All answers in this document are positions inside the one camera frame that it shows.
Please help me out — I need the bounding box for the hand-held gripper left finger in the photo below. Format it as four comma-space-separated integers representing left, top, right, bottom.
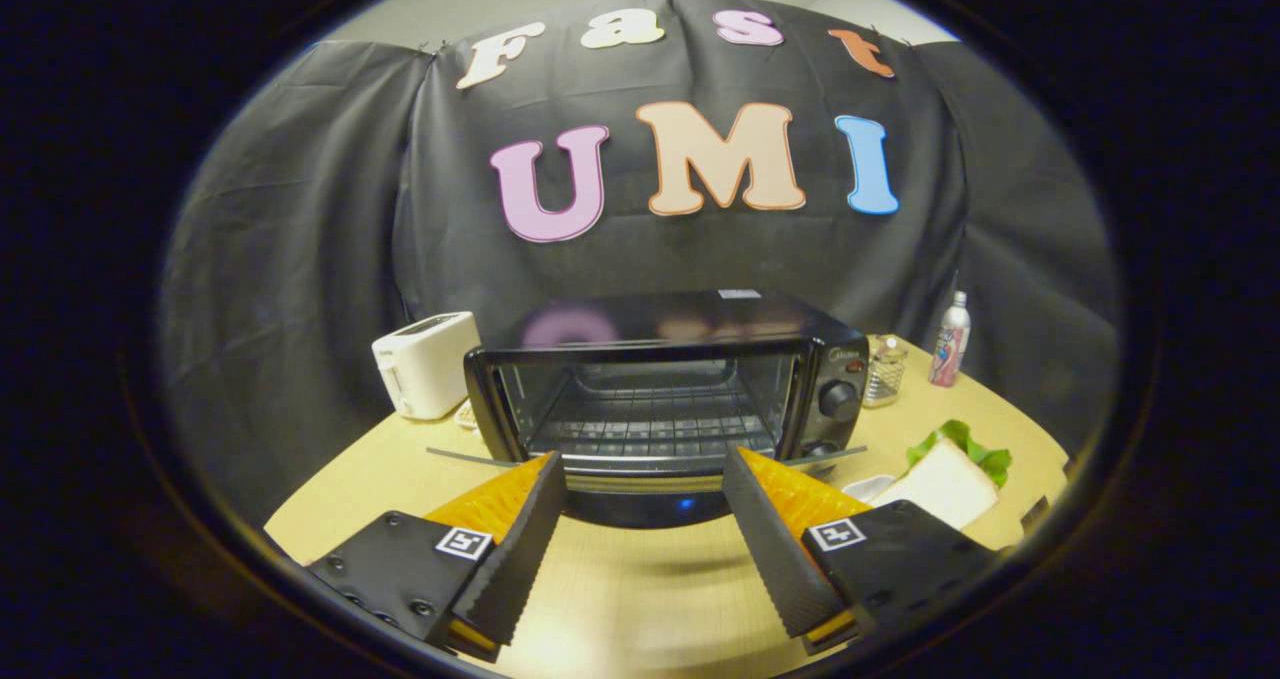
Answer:
305, 451, 568, 663

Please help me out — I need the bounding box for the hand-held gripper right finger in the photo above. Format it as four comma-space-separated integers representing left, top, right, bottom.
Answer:
722, 446, 1001, 657

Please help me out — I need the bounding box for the white bread lettuce sandwich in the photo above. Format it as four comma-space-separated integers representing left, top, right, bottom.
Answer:
870, 419, 1013, 532

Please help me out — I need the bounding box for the black toaster oven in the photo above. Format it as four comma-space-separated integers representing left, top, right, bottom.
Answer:
427, 290, 871, 530

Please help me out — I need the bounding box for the white pop-up toaster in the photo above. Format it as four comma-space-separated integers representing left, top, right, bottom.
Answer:
372, 311, 483, 422

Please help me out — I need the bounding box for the white plastic tray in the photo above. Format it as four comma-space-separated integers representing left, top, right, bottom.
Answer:
840, 474, 898, 505

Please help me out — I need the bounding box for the white spray bottle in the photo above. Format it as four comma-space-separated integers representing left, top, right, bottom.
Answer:
929, 291, 972, 388

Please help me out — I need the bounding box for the black backdrop cloth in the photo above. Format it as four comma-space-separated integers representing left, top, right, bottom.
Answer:
158, 0, 1121, 530

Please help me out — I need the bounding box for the clear wire-lined holder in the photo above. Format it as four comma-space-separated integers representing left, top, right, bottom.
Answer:
862, 335, 909, 408

